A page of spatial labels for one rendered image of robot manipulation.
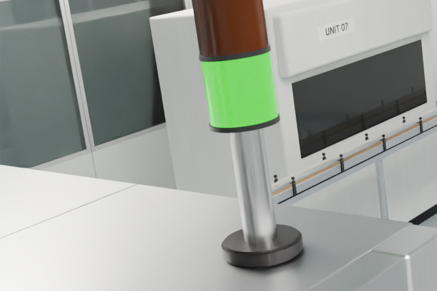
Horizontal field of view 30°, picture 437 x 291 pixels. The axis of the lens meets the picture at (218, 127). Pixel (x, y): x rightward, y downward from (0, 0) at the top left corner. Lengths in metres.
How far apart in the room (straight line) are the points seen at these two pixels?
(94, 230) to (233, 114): 0.22
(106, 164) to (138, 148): 0.34
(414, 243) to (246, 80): 0.17
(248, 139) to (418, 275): 0.15
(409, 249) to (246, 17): 0.20
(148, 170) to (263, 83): 5.95
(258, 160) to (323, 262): 0.08
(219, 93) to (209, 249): 0.14
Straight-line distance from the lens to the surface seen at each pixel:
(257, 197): 0.58
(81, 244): 0.70
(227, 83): 0.55
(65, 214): 0.79
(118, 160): 6.30
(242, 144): 0.57
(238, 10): 0.55
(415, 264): 0.59
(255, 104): 0.56
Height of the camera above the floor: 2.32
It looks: 12 degrees down
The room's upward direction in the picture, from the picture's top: 8 degrees counter-clockwise
